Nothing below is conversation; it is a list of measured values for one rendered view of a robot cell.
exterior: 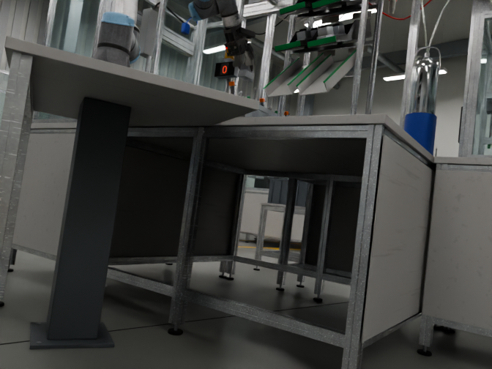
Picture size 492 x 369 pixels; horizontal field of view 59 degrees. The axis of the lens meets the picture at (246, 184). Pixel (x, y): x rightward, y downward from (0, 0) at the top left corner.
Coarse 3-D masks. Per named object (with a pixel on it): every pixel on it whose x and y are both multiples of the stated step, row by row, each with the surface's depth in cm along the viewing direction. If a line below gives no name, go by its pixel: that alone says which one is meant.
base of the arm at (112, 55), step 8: (104, 48) 153; (112, 48) 153; (120, 48) 155; (96, 56) 153; (104, 56) 153; (112, 56) 152; (120, 56) 154; (128, 56) 159; (120, 64) 153; (128, 64) 158
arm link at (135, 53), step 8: (120, 0) 170; (128, 0) 170; (136, 0) 173; (120, 8) 170; (128, 8) 170; (136, 8) 174; (136, 16) 174; (136, 32) 171; (136, 40) 170; (136, 48) 171; (136, 56) 175
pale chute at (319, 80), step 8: (328, 56) 180; (352, 56) 171; (320, 64) 177; (328, 64) 181; (336, 64) 180; (344, 64) 167; (352, 64) 171; (312, 72) 173; (320, 72) 177; (328, 72) 176; (336, 72) 163; (344, 72) 167; (304, 80) 170; (312, 80) 173; (320, 80) 173; (328, 80) 160; (336, 80) 163; (304, 88) 170; (312, 88) 169; (320, 88) 165; (328, 88) 160
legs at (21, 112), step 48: (0, 144) 105; (96, 144) 148; (0, 192) 106; (96, 192) 148; (0, 240) 105; (96, 240) 148; (0, 288) 176; (96, 288) 148; (48, 336) 142; (96, 336) 148
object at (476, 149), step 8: (488, 24) 196; (488, 32) 196; (488, 40) 195; (488, 48) 195; (488, 56) 194; (480, 64) 196; (488, 64) 194; (480, 72) 196; (488, 72) 194; (480, 80) 195; (488, 80) 193; (480, 88) 195; (488, 88) 193; (480, 96) 194; (488, 96) 192; (480, 104) 194; (488, 104) 192; (480, 112) 194; (488, 112) 192; (480, 120) 193; (488, 120) 191; (480, 128) 193; (488, 128) 191; (480, 136) 192; (488, 136) 191; (480, 144) 192; (488, 144) 190; (472, 152) 193; (480, 152) 192; (488, 152) 190
